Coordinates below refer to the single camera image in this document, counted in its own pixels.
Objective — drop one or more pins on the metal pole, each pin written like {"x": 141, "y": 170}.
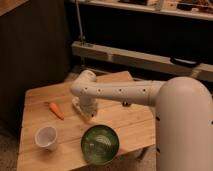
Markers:
{"x": 82, "y": 38}

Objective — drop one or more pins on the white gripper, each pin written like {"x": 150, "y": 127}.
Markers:
{"x": 89, "y": 110}

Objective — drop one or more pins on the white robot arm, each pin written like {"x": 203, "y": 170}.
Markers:
{"x": 183, "y": 115}

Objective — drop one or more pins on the green bowl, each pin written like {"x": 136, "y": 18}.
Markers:
{"x": 99, "y": 145}

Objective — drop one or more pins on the wooden table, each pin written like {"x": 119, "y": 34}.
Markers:
{"x": 134, "y": 125}

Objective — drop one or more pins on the white plastic cup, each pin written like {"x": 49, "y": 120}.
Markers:
{"x": 46, "y": 138}

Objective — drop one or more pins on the black handle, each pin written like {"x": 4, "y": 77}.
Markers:
{"x": 185, "y": 63}

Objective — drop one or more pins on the orange carrot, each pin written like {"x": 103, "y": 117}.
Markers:
{"x": 53, "y": 107}

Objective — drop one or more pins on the white plastic bottle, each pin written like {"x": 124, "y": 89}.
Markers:
{"x": 77, "y": 101}

